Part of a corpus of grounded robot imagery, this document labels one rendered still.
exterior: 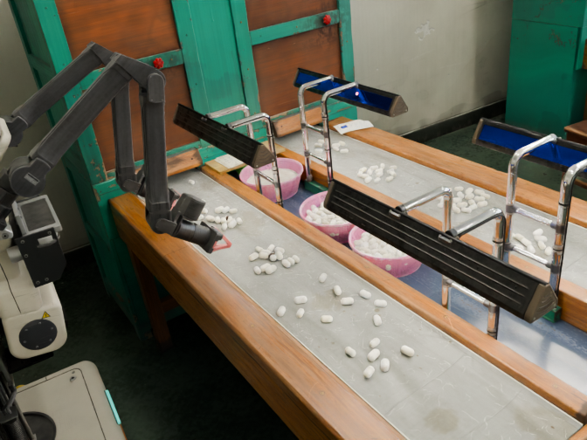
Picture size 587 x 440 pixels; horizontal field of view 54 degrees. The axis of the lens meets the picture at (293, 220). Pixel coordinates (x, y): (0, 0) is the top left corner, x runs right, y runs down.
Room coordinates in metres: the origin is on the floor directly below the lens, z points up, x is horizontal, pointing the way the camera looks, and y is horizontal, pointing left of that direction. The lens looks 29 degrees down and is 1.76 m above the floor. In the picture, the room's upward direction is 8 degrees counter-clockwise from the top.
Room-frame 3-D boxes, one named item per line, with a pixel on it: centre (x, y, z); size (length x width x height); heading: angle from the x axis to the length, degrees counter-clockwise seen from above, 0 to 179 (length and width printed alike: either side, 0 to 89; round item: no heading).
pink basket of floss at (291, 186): (2.19, 0.06, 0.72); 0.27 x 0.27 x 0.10
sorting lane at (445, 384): (1.50, 0.05, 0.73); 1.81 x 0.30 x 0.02; 30
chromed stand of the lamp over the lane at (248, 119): (1.94, 0.15, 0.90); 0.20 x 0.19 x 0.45; 30
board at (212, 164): (2.38, 0.18, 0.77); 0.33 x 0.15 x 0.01; 120
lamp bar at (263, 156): (1.90, 0.22, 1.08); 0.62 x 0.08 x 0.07; 30
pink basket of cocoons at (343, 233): (1.81, -0.16, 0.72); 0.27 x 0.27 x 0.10
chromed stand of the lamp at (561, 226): (1.31, -0.69, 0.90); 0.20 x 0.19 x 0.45; 30
